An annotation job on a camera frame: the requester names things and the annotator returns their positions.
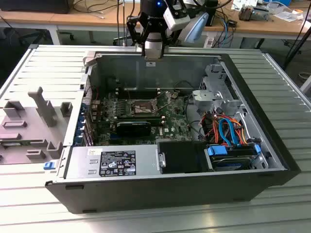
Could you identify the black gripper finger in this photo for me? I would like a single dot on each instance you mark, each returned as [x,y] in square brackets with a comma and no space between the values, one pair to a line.
[136,31]
[172,35]

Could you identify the silver CPU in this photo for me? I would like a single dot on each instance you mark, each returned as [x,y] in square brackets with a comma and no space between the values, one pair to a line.
[153,49]

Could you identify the black RAM slot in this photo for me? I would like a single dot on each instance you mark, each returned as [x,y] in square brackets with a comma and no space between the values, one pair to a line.
[138,90]
[138,95]

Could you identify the CPU socket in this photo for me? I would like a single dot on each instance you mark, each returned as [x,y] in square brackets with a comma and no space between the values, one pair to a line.
[141,104]

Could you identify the CPU cooler heatsink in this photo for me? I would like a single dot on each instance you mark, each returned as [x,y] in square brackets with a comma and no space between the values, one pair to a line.
[245,14]

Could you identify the black disk bay cover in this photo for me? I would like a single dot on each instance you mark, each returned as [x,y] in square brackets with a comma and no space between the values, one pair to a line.
[179,157]

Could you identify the white power strip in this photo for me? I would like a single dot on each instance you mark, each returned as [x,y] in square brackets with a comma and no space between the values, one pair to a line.
[209,42]

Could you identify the tall black box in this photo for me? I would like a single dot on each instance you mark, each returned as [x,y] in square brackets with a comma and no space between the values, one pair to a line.
[213,12]

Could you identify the wooden desk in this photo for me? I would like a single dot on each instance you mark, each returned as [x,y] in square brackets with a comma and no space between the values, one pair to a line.
[80,18]

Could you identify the black power adapter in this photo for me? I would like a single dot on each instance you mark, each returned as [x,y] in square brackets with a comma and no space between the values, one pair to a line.
[232,23]

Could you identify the silver metal drive cage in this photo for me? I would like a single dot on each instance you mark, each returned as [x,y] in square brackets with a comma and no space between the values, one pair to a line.
[206,95]

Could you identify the white printed cardboard box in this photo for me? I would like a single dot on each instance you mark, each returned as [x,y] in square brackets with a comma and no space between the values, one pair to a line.
[243,3]

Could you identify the green motherboard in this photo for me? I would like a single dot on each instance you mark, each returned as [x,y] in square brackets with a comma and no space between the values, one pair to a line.
[175,121]

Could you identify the green RAM stick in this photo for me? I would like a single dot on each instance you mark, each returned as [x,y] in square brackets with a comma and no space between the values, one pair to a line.
[138,118]
[14,144]

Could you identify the small grey device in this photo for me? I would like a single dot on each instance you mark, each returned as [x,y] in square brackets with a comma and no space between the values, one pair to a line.
[261,15]

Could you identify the black graphics card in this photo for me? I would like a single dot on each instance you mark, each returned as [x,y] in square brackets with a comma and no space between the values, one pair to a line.
[133,128]

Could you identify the black office chair base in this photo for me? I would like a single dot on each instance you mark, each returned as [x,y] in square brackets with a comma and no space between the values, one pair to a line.
[31,36]

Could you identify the black equipment box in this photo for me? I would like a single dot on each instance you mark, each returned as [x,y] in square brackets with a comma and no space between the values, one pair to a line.
[34,6]

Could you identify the white paper sheet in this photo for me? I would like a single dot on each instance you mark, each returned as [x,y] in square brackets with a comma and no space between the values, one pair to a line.
[286,16]

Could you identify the black tripod stand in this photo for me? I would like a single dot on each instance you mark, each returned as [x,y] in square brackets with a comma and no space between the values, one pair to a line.
[297,46]

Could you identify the grey parts rack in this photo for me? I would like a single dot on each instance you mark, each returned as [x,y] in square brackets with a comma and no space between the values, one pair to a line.
[31,116]

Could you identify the silver power supply unit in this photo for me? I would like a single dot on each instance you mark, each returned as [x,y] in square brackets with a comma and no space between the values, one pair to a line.
[80,160]

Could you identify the hard disk in blue carrier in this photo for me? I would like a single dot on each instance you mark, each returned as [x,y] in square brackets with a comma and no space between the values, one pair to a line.
[230,163]

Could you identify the blue plastic latch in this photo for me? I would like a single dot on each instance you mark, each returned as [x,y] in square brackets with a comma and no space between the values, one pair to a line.
[49,165]

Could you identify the black open PC case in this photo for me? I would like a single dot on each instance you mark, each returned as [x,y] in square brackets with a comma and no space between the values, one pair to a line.
[145,194]

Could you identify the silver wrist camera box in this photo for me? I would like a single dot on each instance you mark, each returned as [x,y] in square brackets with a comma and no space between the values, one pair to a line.
[177,19]

